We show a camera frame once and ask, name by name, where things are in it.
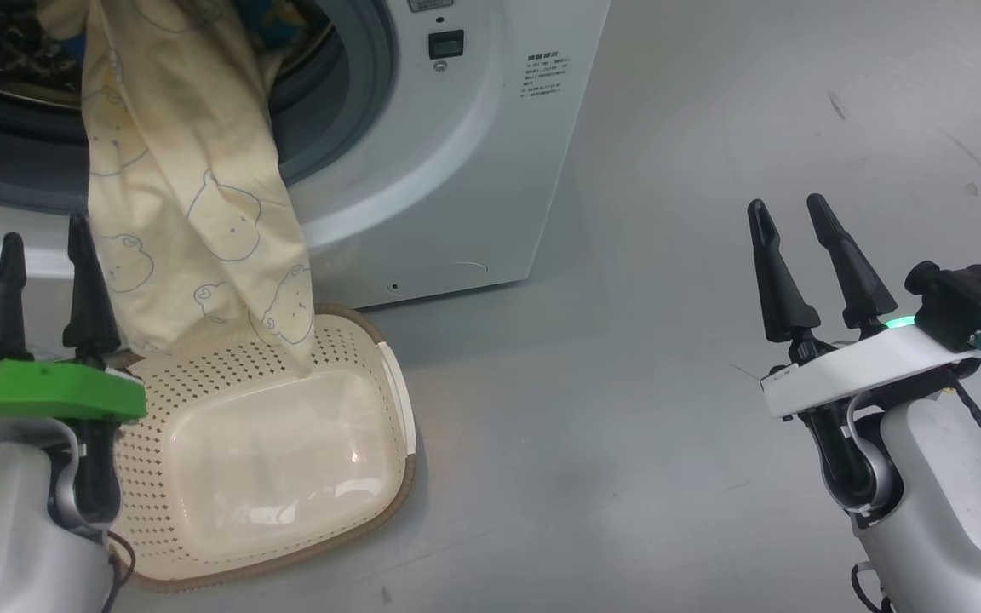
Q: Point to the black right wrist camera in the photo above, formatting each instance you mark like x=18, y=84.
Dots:
x=967, y=302

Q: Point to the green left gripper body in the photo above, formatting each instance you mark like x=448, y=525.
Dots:
x=39, y=392

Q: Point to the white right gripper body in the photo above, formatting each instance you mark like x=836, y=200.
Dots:
x=857, y=370

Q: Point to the cream bear-print garment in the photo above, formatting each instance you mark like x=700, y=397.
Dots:
x=184, y=170

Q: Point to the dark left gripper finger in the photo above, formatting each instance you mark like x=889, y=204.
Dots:
x=5, y=315
x=88, y=306

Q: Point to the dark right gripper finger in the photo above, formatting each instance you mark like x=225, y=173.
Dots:
x=857, y=272
x=784, y=289

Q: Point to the cream garment with blue cuff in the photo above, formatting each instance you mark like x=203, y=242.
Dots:
x=282, y=25

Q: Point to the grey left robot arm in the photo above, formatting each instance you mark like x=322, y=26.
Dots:
x=5, y=528

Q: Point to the cream perforated laundry basket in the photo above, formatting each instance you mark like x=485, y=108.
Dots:
x=286, y=451

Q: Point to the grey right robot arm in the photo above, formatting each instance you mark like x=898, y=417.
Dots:
x=942, y=511

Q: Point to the white front-load washing machine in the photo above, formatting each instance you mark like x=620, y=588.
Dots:
x=456, y=170

